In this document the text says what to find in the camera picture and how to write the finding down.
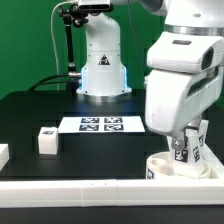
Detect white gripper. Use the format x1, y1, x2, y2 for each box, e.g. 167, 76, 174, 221
145, 66, 224, 150

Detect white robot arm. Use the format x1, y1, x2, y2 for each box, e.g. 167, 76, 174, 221
78, 0, 224, 150

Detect white front fence bar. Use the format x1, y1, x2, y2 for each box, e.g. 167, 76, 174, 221
0, 179, 224, 208

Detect white left fence piece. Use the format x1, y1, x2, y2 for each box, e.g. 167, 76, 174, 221
0, 144, 9, 171

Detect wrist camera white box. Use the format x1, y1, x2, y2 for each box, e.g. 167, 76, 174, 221
147, 32, 224, 74

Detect white marker base plate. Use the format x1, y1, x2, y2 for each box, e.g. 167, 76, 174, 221
59, 116, 145, 134

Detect black cables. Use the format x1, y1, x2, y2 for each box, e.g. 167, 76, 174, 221
27, 73, 72, 92

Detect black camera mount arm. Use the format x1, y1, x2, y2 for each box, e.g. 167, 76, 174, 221
59, 5, 88, 94

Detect white cable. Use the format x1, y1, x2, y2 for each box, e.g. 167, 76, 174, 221
50, 0, 78, 91

